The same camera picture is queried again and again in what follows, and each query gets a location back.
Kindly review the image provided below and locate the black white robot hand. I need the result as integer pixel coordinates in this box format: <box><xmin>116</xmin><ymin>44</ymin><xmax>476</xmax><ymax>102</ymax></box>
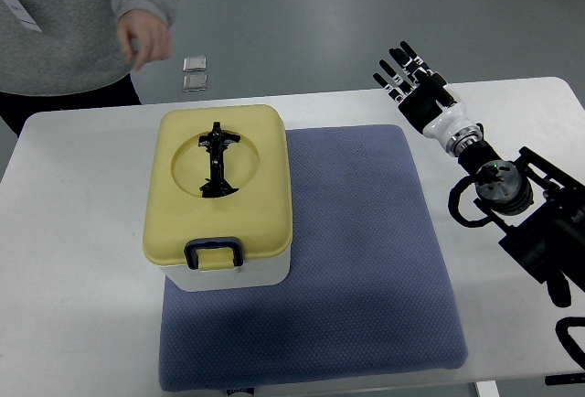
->
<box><xmin>373</xmin><ymin>41</ymin><xmax>483</xmax><ymax>157</ymax></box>

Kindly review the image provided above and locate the person's bare hand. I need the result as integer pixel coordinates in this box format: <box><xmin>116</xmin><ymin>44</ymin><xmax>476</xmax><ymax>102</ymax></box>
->
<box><xmin>117</xmin><ymin>9</ymin><xmax>172</xmax><ymax>71</ymax></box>

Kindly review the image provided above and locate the yellow box lid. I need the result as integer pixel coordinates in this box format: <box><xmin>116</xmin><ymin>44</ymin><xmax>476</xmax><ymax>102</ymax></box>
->
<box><xmin>143</xmin><ymin>104</ymin><xmax>293</xmax><ymax>270</ymax></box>

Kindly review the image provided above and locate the white storage box base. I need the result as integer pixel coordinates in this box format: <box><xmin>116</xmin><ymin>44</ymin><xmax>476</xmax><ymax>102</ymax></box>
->
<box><xmin>160</xmin><ymin>246</ymin><xmax>291</xmax><ymax>292</ymax></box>

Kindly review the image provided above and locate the upper metal floor plate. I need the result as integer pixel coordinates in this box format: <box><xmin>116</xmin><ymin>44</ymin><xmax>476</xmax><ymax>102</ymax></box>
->
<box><xmin>183</xmin><ymin>56</ymin><xmax>207</xmax><ymax>72</ymax></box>

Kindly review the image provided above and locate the metal floor plate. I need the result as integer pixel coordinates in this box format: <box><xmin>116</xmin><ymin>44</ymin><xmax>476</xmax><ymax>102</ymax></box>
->
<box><xmin>183</xmin><ymin>56</ymin><xmax>207</xmax><ymax>72</ymax></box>
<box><xmin>182</xmin><ymin>74</ymin><xmax>207</xmax><ymax>92</ymax></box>

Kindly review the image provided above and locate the person's grey sweater torso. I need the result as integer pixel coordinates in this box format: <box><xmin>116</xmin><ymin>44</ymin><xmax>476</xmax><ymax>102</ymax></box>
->
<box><xmin>1</xmin><ymin>0</ymin><xmax>130</xmax><ymax>96</ymax></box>

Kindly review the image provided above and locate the lower metal floor plate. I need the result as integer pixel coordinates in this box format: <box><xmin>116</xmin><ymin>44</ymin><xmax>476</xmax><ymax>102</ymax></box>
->
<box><xmin>182</xmin><ymin>74</ymin><xmax>207</xmax><ymax>92</ymax></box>

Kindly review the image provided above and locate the white name badge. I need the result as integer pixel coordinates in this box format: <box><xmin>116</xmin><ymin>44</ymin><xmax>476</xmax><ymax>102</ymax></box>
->
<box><xmin>2</xmin><ymin>0</ymin><xmax>42</xmax><ymax>33</ymax></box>

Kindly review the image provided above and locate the blue padded mat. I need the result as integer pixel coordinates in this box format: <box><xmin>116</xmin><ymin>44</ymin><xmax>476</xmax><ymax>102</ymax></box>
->
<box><xmin>159</xmin><ymin>124</ymin><xmax>468</xmax><ymax>392</ymax></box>

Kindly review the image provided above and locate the black cable loop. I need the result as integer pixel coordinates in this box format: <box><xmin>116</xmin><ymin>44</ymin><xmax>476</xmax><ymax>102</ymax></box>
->
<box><xmin>555</xmin><ymin>317</ymin><xmax>585</xmax><ymax>378</ymax></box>

